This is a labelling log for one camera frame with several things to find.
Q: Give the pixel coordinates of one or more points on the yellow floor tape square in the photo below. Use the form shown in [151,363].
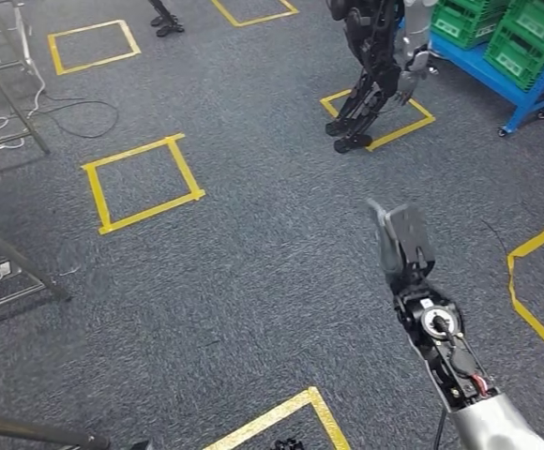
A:
[535,240]

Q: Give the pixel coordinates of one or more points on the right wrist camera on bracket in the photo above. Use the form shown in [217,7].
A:
[412,236]

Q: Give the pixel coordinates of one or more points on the white floor socket plug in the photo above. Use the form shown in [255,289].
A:
[4,268]

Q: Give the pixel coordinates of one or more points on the steel frame table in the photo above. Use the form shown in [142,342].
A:
[18,256]
[14,103]

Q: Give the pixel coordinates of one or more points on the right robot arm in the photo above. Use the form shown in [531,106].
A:
[497,428]

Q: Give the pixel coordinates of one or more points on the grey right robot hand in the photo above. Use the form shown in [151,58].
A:
[384,239]

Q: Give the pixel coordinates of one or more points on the blue metal shelf rack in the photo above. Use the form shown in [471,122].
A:
[478,68]

